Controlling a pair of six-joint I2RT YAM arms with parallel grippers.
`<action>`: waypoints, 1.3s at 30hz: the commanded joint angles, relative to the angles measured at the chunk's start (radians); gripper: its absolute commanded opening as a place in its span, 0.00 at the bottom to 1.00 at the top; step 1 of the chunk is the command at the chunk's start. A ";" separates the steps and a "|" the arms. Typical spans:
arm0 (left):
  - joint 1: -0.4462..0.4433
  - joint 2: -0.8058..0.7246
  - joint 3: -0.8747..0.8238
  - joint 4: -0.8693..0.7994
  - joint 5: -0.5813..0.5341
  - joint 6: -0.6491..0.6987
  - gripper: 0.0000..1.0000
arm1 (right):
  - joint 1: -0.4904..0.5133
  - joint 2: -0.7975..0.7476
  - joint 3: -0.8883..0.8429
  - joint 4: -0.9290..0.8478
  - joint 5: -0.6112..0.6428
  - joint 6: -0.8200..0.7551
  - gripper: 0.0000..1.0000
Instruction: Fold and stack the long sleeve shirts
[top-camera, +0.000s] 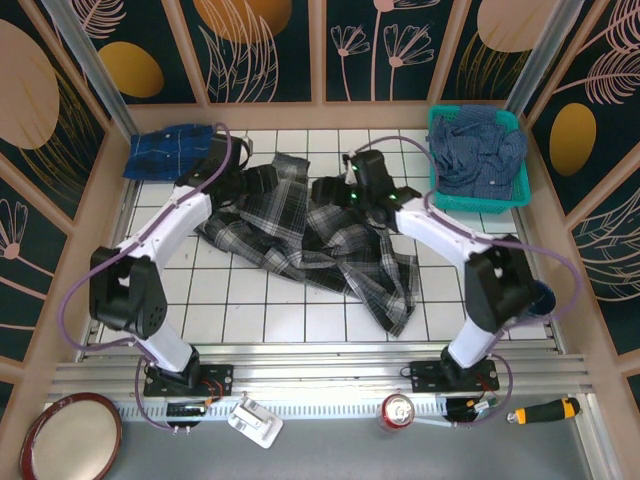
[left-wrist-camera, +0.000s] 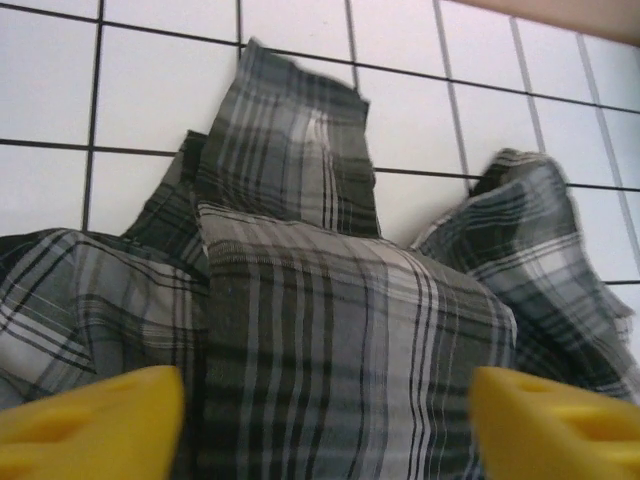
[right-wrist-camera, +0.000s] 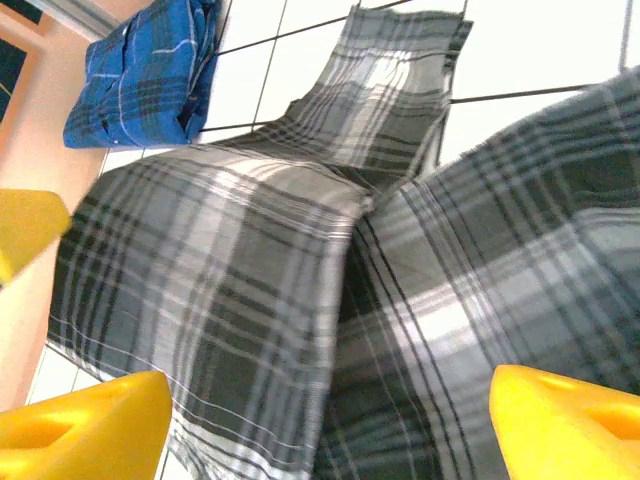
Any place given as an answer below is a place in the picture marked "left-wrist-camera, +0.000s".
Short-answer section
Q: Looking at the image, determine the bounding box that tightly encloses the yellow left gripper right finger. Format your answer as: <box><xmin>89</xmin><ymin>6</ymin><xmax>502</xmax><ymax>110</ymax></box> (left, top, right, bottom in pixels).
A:
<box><xmin>470</xmin><ymin>366</ymin><xmax>640</xmax><ymax>480</ymax></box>

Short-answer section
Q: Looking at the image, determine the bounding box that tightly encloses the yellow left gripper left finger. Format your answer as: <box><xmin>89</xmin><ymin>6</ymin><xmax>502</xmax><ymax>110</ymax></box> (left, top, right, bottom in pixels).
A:
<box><xmin>0</xmin><ymin>364</ymin><xmax>185</xmax><ymax>480</ymax></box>

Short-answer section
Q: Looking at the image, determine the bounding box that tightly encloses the grey plaid long sleeve shirt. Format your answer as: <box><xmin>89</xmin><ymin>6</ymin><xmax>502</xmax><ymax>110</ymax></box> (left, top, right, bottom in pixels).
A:
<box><xmin>0</xmin><ymin>37</ymin><xmax>640</xmax><ymax>480</ymax></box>

